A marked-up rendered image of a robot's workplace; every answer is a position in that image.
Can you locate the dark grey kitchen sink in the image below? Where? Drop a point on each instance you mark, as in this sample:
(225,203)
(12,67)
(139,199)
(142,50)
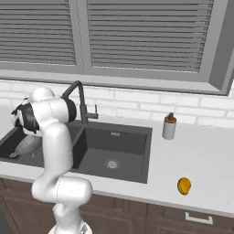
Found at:
(122,146)

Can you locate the grey window frame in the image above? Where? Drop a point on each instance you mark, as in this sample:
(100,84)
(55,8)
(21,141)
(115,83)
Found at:
(80,36)

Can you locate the yellow orange mango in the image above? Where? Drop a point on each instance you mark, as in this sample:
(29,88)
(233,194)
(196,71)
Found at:
(184,186)

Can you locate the round metal sink drain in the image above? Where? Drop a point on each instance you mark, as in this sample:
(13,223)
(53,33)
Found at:
(112,164)

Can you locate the wide grey window blind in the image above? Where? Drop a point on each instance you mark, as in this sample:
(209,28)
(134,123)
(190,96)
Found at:
(146,36)

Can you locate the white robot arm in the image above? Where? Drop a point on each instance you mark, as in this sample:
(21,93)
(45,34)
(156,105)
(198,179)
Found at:
(56,152)

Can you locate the black sink faucet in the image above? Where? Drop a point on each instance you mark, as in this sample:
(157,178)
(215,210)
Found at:
(82,103)

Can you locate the brown drawer front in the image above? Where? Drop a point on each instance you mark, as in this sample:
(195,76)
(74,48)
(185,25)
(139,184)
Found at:
(170,224)

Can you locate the brown sink cabinet front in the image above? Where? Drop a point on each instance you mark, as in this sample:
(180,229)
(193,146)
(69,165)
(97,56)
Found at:
(24,213)

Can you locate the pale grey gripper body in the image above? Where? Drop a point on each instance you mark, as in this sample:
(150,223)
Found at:
(28,145)

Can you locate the grey soap dispenser orange collar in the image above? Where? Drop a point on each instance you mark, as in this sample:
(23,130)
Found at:
(169,129)

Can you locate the narrow grey window blind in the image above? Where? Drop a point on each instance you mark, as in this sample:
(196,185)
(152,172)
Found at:
(36,33)

